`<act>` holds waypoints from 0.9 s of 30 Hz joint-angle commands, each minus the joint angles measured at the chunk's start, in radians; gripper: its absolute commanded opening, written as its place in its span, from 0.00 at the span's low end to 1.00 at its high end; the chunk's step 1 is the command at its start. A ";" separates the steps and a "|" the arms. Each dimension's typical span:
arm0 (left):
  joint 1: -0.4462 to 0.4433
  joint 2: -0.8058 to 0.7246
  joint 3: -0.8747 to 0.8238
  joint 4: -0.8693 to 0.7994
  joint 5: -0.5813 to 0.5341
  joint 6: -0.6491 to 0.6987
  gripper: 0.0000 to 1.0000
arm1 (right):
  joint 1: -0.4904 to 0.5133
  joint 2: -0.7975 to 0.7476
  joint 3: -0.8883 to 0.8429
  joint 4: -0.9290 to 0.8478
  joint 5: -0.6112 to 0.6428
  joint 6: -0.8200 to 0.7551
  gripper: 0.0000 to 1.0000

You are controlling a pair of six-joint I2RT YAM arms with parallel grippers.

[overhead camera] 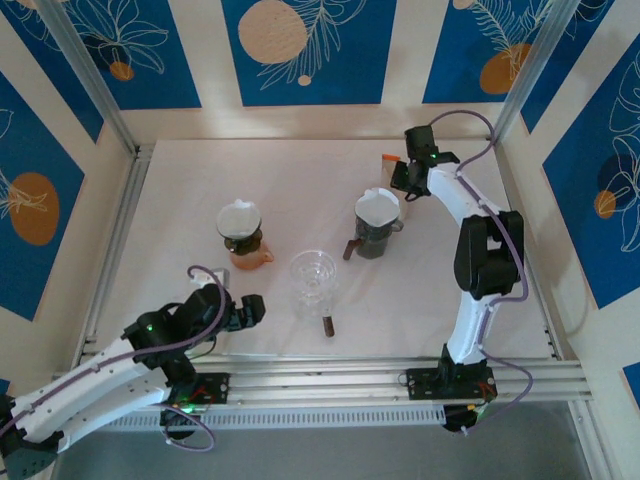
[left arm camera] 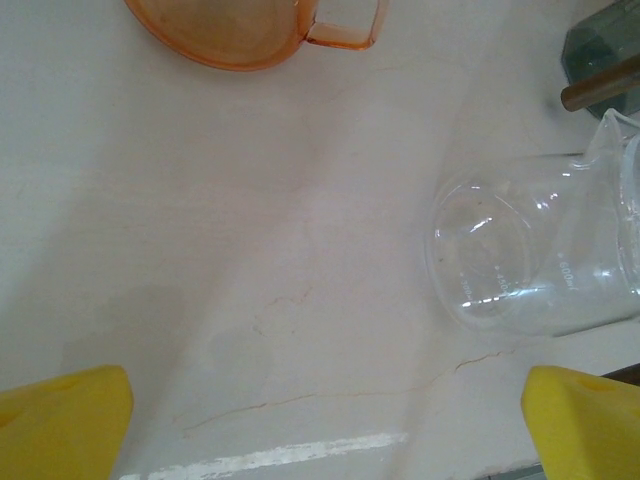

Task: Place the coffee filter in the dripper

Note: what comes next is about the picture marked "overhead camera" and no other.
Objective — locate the coffee filter pack orange tab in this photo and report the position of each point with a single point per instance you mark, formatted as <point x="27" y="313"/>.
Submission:
<point x="390" y="175"/>

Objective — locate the white paper coffee filter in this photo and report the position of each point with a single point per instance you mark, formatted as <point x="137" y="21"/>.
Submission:
<point x="376" y="205"/>
<point x="239" y="217"/>

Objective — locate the orange translucent carafe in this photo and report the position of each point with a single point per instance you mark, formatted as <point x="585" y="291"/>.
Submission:
<point x="247" y="260"/>

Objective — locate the clear glass cup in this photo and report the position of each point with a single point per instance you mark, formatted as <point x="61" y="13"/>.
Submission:
<point x="312" y="272"/>

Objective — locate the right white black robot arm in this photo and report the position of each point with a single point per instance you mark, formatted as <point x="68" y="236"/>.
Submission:
<point x="470" y="330"/>

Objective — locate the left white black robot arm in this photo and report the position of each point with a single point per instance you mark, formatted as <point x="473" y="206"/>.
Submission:
<point x="75" y="385"/>

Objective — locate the black controller board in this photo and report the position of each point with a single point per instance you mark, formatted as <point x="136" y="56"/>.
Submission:
<point x="455" y="420"/>
<point x="172" y="417"/>

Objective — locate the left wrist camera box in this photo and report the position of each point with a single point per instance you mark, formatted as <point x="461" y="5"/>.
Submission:
<point x="217" y="276"/>

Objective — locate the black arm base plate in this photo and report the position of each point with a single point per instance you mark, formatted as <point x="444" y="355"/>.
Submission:
<point x="215" y="387"/>
<point x="422" y="382"/>

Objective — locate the aluminium rail frame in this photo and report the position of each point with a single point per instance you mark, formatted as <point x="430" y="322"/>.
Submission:
<point x="320" y="385"/>

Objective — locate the aluminium side rail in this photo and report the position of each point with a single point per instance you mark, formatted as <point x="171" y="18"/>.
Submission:
<point x="131" y="200"/>

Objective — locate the aluminium corner post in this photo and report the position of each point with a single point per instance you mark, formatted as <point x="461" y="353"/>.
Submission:
<point x="534" y="65"/>
<point x="86" y="65"/>

